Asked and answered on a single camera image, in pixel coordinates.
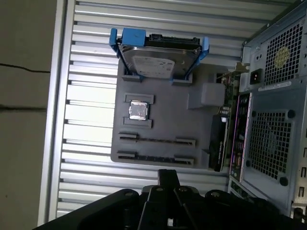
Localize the grey parts rack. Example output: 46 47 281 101
110 61 231 172

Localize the silver CPU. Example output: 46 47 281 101
128 100 148 120

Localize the grey power supply unit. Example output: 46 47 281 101
248 18 305 93

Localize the hard disk in blue carrier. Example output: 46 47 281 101
109 27 211 86

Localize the black open PC case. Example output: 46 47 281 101
227 0 307 221

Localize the black graphics card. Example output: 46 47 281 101
208 61 250 173

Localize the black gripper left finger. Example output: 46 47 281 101
35 169 169 230

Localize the RAM stick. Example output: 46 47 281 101
119 137 195 143

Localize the thin black floor cable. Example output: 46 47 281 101
0 62 52 73

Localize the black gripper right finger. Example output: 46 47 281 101
168 169 286 230

